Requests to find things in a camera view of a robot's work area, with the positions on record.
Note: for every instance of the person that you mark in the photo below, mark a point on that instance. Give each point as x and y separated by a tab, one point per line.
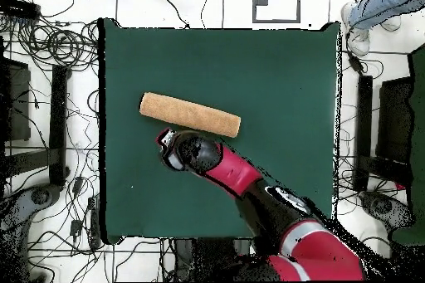
382	7

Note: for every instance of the black power adapter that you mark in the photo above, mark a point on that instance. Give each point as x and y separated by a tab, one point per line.
77	185
75	228
357	63

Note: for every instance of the black power strip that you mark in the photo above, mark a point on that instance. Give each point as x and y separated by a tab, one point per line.
94	223
20	9

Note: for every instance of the black box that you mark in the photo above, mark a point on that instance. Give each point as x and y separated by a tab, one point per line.
16	103
395	113

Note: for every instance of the dark grey stand base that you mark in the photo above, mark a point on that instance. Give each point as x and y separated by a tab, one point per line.
40	196
382	206

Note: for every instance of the dark green table cloth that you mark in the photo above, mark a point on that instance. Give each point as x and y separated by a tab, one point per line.
149	196

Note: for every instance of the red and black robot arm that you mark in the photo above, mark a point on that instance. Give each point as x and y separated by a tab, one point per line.
232	170

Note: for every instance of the tan terry towel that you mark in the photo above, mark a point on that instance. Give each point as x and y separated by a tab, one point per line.
189	113

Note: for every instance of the black stand leg frame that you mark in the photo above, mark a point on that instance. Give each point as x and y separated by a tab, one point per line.
59	113
364	113

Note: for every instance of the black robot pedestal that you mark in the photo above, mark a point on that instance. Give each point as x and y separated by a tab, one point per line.
206	259

